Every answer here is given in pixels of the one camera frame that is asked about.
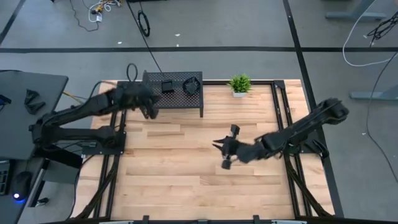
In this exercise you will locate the black desk crossbar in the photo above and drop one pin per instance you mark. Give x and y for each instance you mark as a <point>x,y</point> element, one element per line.
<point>59,157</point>

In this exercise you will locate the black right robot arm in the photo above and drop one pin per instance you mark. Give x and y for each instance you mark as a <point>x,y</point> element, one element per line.
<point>298,127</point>

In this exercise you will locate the dark blue device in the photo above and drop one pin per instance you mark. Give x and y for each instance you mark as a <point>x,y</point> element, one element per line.
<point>4,100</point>

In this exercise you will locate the black caster wheel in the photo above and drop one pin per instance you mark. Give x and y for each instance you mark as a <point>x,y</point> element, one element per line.
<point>43,201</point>

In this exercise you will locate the black computer mouse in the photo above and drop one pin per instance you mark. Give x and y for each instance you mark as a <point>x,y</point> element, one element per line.
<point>21,185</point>

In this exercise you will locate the green plant in white pot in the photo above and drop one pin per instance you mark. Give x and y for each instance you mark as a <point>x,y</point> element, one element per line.
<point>240,83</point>

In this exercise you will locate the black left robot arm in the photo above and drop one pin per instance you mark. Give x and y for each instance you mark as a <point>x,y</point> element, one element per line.
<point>77,109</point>

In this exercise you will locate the grey desk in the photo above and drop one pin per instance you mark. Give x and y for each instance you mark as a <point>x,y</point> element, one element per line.
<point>18,93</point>

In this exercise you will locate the grey desk foot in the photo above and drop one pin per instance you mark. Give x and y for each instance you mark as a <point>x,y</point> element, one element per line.
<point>373,96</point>
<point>354,15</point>

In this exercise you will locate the black perforated metal rack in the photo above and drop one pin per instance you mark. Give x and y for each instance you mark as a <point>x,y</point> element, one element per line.
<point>180,99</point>

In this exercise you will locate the black leaf-shaped mini plate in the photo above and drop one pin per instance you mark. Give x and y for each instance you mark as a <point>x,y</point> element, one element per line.
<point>191,86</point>

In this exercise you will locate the dark keyboard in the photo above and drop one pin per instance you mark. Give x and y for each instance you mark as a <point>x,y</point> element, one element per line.
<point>3,182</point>

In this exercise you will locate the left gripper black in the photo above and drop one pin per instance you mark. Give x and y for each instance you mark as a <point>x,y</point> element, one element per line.
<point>136,96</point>

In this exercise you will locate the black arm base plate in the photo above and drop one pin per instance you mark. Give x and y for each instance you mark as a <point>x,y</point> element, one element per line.
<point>306,150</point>
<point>99,152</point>

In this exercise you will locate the black folded triangular object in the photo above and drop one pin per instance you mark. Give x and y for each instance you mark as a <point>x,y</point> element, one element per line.
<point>34,108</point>
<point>31,96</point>

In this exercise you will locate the black square mini plate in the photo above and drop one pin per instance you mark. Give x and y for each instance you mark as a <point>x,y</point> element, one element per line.
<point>168,86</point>

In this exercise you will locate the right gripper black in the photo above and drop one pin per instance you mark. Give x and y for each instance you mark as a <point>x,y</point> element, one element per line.
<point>242,152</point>

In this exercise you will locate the dark grey side table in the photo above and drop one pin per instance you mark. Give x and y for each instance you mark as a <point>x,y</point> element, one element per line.
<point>7,214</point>

